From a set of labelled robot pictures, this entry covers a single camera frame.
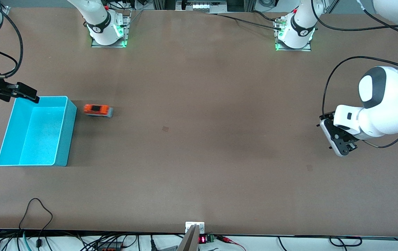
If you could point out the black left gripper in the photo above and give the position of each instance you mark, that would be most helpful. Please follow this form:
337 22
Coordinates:
352 146

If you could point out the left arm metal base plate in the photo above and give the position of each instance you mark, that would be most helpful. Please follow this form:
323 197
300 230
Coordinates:
294 50

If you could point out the red digit display module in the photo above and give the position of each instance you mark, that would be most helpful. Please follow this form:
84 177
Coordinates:
205 239

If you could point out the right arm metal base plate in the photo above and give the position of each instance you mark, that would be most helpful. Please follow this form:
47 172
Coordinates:
127 28

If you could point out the white metal edge bracket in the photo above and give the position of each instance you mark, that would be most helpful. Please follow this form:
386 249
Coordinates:
189 225

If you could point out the lit white equipment panel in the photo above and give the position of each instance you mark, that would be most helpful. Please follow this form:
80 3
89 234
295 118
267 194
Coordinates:
202 6

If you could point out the orange power strip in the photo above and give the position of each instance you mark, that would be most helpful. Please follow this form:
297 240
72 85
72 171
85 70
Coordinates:
110 247

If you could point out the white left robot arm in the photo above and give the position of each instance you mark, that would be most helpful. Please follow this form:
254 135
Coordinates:
390 104

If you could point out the aluminium corner profile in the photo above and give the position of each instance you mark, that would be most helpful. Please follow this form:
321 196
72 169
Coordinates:
6 10

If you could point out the orange toy bus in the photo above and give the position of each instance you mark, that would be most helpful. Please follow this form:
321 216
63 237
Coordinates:
97 110

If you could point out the blue plastic open box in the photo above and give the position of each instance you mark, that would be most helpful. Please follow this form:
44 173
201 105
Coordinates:
38 136

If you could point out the grey metal bar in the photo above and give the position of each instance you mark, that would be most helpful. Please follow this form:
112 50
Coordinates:
190 240

